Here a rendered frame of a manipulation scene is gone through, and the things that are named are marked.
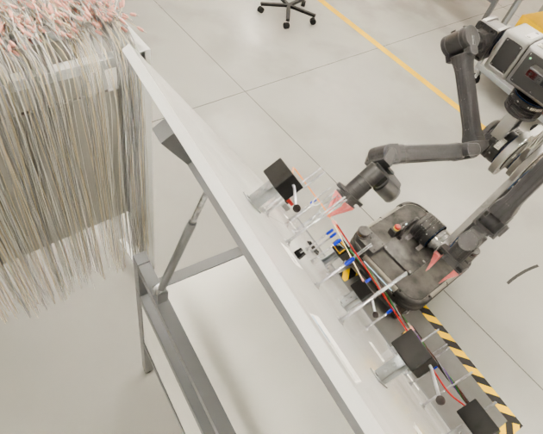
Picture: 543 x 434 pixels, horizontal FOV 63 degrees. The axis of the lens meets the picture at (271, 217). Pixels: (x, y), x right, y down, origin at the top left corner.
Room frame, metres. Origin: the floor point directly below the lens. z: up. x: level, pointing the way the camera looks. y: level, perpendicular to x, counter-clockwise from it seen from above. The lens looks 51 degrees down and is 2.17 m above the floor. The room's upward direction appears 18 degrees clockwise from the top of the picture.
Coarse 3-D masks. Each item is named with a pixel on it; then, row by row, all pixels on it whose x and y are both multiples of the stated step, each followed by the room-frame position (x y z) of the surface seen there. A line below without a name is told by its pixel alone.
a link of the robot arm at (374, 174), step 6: (366, 168) 0.97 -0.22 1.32; (372, 168) 0.96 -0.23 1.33; (378, 168) 0.96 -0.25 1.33; (360, 174) 0.95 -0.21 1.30; (366, 174) 0.95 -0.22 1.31; (372, 174) 0.95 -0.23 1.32; (378, 174) 0.95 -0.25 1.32; (384, 174) 0.96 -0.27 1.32; (366, 180) 0.94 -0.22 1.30; (372, 180) 0.94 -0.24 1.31; (378, 180) 0.95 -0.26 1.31; (384, 180) 0.96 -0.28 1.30; (372, 186) 0.94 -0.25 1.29; (378, 186) 0.95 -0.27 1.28
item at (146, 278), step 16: (144, 256) 0.65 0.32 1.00; (144, 272) 0.60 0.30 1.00; (144, 288) 0.62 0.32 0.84; (160, 304) 0.52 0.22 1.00; (176, 320) 0.49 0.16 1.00; (176, 336) 0.45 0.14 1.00; (192, 352) 0.42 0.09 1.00; (192, 368) 0.38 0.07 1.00; (192, 384) 0.35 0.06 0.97; (208, 384) 0.36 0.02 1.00; (208, 400) 0.32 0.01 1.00; (208, 416) 0.29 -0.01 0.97; (224, 416) 0.30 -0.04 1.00; (224, 432) 0.26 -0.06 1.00
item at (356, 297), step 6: (354, 282) 0.55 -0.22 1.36; (360, 282) 0.55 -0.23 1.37; (354, 288) 0.54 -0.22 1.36; (360, 288) 0.53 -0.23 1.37; (366, 288) 0.53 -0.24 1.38; (348, 294) 0.53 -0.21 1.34; (354, 294) 0.53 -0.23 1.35; (360, 294) 0.52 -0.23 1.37; (366, 294) 0.52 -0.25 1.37; (372, 294) 0.53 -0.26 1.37; (342, 300) 0.52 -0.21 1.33; (348, 300) 0.51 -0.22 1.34; (354, 300) 0.51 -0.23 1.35; (360, 300) 0.51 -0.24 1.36; (372, 300) 0.52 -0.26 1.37; (342, 306) 0.49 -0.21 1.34; (348, 306) 0.50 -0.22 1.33; (372, 306) 0.50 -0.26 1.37; (348, 312) 0.50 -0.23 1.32
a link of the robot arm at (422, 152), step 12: (396, 144) 1.06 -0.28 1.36; (420, 144) 1.15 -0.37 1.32; (432, 144) 1.17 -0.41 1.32; (444, 144) 1.21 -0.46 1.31; (456, 144) 1.24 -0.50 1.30; (468, 144) 1.24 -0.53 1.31; (372, 156) 1.02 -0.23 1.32; (396, 156) 1.03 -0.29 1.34; (408, 156) 1.07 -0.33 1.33; (420, 156) 1.10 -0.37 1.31; (432, 156) 1.14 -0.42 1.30; (444, 156) 1.17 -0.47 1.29; (456, 156) 1.21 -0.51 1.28
